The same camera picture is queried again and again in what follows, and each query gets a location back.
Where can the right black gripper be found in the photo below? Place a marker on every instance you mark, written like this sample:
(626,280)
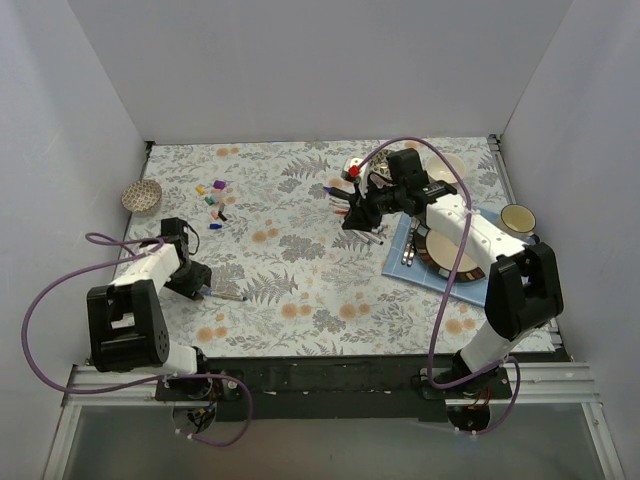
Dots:
(368,204)

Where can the floral dark patterned bowl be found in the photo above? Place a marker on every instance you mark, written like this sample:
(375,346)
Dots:
(379,165)

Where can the purple black highlighter pen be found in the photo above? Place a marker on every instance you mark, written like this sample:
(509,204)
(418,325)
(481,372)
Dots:
(337,193)

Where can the aluminium frame rail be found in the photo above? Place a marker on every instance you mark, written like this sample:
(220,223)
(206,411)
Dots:
(531,383)

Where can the dark rimmed dinner plate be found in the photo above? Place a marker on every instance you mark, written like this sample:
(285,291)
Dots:
(438,253)

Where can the cream mug dark handle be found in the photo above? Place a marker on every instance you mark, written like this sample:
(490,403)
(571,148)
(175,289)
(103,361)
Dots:
(517,220)

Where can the floral tablecloth mat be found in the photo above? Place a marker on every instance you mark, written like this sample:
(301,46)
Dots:
(312,288)

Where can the blue checked cloth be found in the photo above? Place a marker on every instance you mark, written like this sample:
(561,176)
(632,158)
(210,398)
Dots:
(419,274)

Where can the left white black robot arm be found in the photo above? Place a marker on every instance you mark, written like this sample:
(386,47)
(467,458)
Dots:
(127,327)

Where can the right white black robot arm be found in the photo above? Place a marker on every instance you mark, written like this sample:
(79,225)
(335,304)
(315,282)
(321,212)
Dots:
(523,292)

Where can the cream ceramic bowl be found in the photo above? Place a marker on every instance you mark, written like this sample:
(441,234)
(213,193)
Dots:
(437,170)

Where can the patterned bowl at left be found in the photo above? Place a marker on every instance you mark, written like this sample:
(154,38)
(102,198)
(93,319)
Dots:
(142,197)

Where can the blue marker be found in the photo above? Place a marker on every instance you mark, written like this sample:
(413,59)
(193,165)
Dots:
(223,295)

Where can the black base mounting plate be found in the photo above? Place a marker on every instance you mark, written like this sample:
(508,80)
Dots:
(349,387)

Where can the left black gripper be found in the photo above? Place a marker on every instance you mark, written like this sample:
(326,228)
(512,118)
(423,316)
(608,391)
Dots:
(195,279)

